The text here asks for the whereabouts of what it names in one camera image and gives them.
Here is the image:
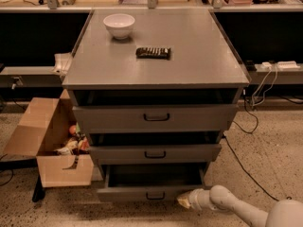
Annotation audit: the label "grey top drawer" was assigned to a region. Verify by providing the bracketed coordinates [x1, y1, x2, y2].
[73, 104, 238, 133]

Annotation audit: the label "white cables bundle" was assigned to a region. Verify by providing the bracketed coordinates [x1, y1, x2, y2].
[250, 61, 279, 110]

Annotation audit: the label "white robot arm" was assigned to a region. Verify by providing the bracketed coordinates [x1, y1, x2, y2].
[177, 185, 303, 227]

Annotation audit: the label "open cardboard box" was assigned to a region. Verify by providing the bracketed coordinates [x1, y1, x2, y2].
[4, 90, 94, 187]

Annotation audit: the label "dark snack bar wrapper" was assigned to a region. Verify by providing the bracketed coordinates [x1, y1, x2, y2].
[135, 47, 170, 60]

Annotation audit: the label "grey drawer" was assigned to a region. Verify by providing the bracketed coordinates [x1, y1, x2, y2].
[97, 163, 207, 201]
[73, 104, 238, 133]
[89, 144, 222, 165]

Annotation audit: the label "grey drawer cabinet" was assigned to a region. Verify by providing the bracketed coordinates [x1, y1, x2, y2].
[62, 8, 251, 175]

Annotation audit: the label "crumpled white plastic bag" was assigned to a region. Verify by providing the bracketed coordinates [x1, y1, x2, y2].
[52, 53, 73, 76]

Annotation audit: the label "white power strip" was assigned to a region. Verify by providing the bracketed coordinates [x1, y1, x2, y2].
[276, 61, 299, 69]

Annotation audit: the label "black floor cable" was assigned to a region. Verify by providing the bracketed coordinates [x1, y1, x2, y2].
[222, 92, 294, 202]

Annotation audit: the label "colourful toys in box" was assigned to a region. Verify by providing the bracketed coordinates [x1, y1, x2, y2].
[54, 124, 89, 155]

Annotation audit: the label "white ceramic bowl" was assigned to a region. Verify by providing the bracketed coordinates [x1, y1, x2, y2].
[103, 13, 135, 40]

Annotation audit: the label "grey bottom drawer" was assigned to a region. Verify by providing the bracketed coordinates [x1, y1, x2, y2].
[97, 163, 207, 201]

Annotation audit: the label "grey middle drawer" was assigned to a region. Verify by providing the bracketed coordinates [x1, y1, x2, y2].
[89, 144, 222, 165]

